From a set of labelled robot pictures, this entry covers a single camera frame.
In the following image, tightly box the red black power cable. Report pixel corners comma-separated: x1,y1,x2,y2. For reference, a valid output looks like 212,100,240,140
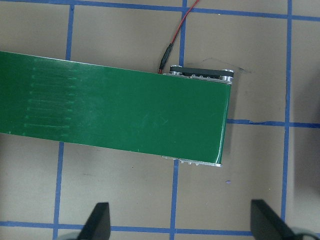
157,0,200,75

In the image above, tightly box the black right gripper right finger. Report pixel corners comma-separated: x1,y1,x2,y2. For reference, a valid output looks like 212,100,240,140
250,199,295,240

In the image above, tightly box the green conveyor belt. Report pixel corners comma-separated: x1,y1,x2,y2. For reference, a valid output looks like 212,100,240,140
0,51,234,167

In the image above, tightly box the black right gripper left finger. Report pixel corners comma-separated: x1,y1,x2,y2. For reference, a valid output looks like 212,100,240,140
78,202,111,240

